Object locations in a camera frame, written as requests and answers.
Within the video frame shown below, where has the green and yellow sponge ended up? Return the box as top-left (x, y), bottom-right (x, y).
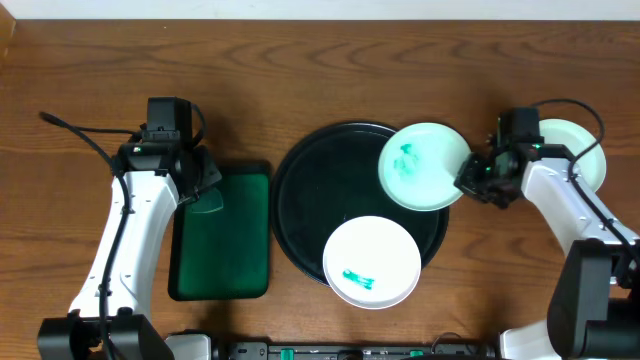
top-left (187, 189), bottom-right (224, 214)

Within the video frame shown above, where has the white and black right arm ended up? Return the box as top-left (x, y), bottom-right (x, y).
top-left (455, 144), bottom-right (639, 359)

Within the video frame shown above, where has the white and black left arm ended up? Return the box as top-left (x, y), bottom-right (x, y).
top-left (37, 143), bottom-right (221, 359)

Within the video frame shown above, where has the white stained plate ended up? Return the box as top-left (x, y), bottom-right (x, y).
top-left (322, 216), bottom-right (422, 310)

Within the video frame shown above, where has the green rectangular water tray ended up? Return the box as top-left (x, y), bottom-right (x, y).
top-left (168, 161), bottom-right (271, 301)

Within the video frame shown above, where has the round black tray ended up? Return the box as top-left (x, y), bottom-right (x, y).
top-left (269, 121), bottom-right (449, 285)

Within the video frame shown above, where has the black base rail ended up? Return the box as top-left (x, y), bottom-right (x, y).
top-left (226, 342), bottom-right (501, 360)

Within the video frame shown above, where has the mint green stained plate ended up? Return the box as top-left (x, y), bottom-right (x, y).
top-left (378, 122), bottom-right (471, 212)

